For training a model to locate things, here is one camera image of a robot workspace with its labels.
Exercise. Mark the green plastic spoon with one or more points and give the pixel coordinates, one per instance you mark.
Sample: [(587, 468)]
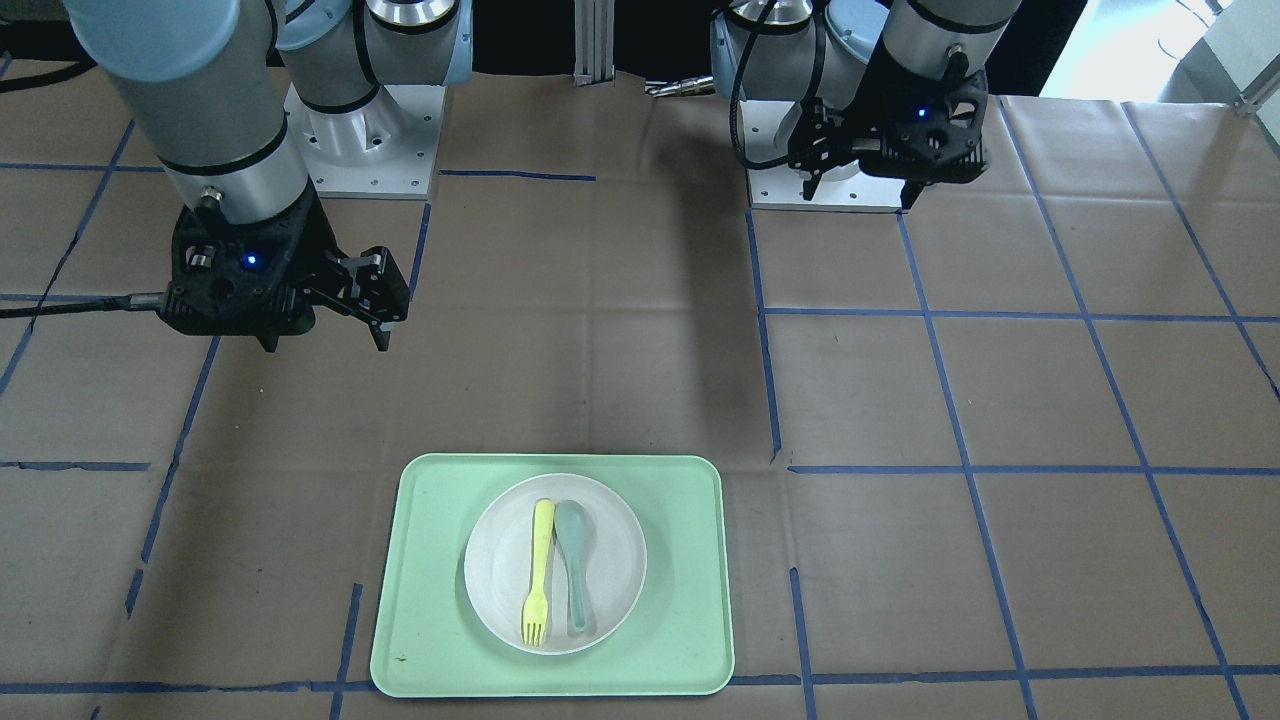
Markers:
[(571, 528)]

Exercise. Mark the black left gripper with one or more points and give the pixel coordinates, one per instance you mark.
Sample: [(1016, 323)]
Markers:
[(858, 118)]

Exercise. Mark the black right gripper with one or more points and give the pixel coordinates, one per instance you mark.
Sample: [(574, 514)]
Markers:
[(318, 247)]

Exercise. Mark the light green tray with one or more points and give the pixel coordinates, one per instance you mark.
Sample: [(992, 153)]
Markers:
[(429, 643)]

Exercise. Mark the white round plate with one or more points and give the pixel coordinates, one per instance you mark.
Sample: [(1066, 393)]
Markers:
[(497, 563)]

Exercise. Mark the yellow plastic fork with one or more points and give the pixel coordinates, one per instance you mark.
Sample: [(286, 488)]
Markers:
[(535, 611)]

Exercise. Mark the aluminium frame post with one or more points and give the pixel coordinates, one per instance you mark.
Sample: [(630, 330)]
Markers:
[(593, 42)]

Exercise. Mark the brown paper table cover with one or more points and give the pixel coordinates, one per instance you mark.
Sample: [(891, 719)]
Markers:
[(1011, 455)]

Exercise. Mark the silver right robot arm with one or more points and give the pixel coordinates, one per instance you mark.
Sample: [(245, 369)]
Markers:
[(257, 110)]

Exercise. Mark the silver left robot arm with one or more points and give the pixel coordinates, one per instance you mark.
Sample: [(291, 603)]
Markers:
[(855, 105)]

